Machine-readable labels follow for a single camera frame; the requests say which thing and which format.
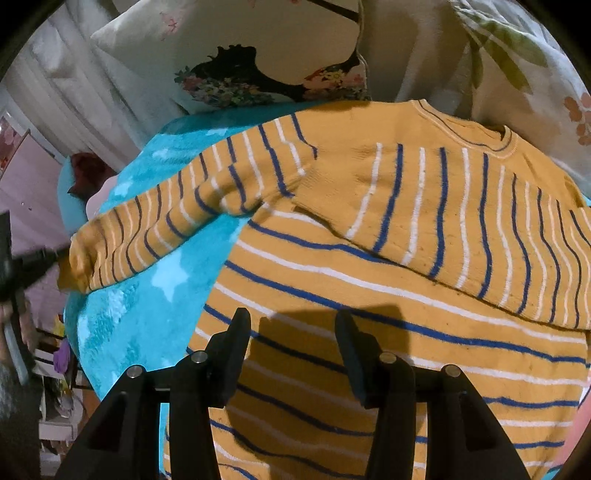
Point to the white pillow with black print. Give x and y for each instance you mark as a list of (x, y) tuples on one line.
[(208, 55)]

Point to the beige curtain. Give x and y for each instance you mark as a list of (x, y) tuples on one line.
[(78, 97)]

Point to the white floral leaf pillow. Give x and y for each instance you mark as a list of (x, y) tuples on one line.
[(523, 79)]

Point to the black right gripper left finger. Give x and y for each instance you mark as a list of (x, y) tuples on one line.
[(120, 441)]

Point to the turquoise fleece blanket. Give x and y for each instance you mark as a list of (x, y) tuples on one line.
[(147, 319)]

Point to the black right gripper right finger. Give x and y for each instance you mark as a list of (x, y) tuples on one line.
[(464, 440)]

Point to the orange striped knit sweater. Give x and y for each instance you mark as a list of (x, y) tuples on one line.
[(449, 242)]

